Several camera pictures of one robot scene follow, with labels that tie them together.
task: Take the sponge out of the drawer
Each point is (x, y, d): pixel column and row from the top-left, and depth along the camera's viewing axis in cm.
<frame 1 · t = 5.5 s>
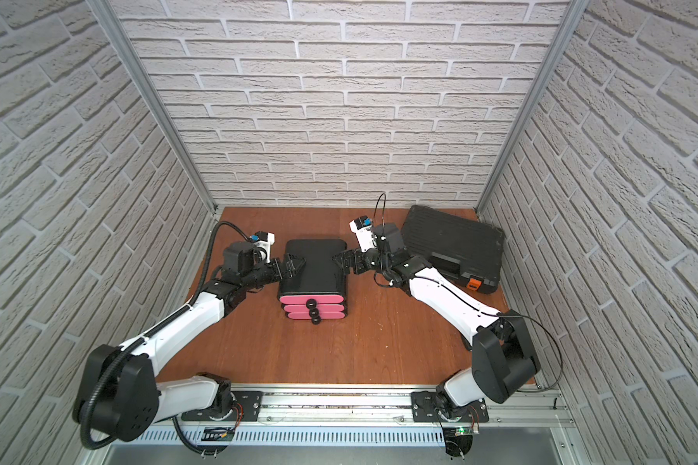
left hand: (299, 259, 83), fingers open
right hand: (348, 252, 81), fingers open
black drawer cabinet: (318, 275, 81), point 18 cm above the table
pink top drawer: (311, 301, 79), point 16 cm above the table
pink middle drawer: (314, 308, 82), point 11 cm above the table
pink bottom drawer: (316, 315, 83), point 9 cm above the table
black plastic tool case: (464, 250, 99), point 9 cm above the table

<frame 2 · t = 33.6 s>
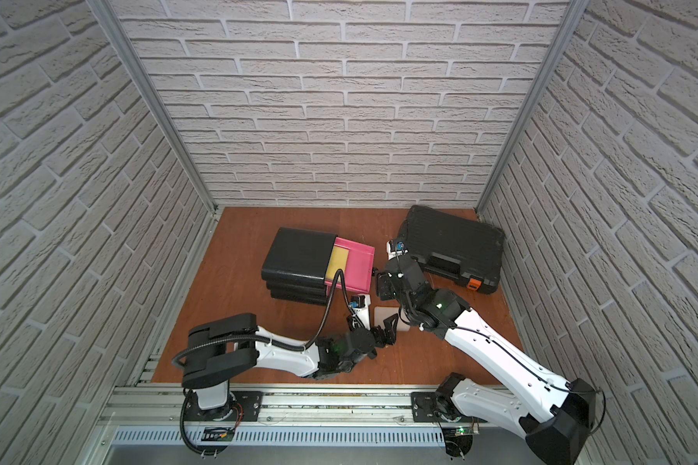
left hand: (392, 316, 79), fingers open
right hand: (389, 271, 76), fingers open
black drawer cabinet: (296, 265, 83), point 18 cm above the table
pink top drawer: (359, 267, 91), point 11 cm above the table
yellow sponge: (338, 261, 89), point 14 cm above the table
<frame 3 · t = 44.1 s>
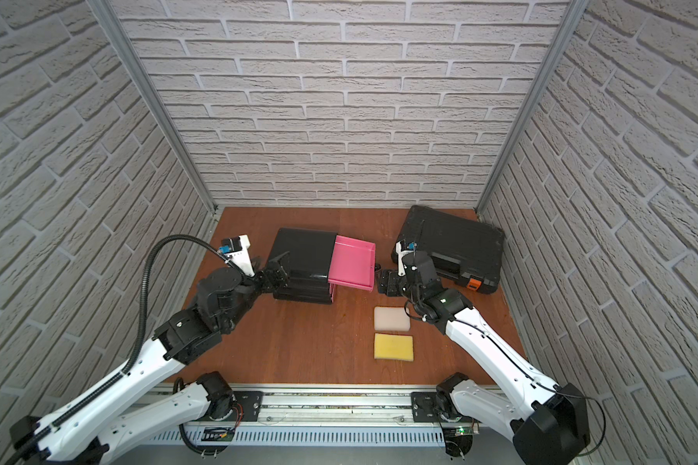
left hand: (281, 252, 68), fingers open
right hand: (390, 273, 79), fingers open
yellow sponge: (394, 347, 85), point 2 cm above the table
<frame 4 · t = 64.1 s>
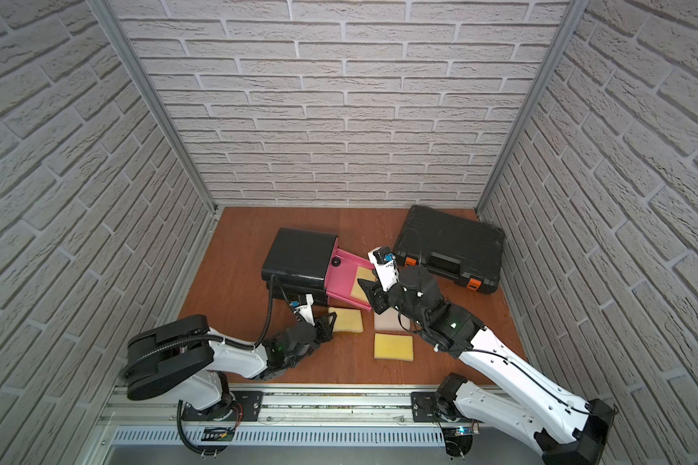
left hand: (342, 314, 83), fingers closed
right hand: (369, 276, 70), fingers open
pink top drawer: (344, 270, 94), point 8 cm above the table
yellow sponge 2: (347, 320, 87), point 4 cm above the table
